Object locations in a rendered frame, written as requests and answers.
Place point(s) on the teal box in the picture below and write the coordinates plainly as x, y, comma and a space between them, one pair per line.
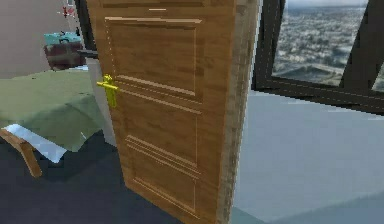
60, 36

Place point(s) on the bed with green cover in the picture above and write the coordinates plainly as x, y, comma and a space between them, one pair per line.
50, 103

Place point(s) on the dark red suitcase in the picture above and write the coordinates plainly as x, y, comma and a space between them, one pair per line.
63, 55

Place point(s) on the brown wooden room door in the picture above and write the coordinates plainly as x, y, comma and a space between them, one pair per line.
160, 110

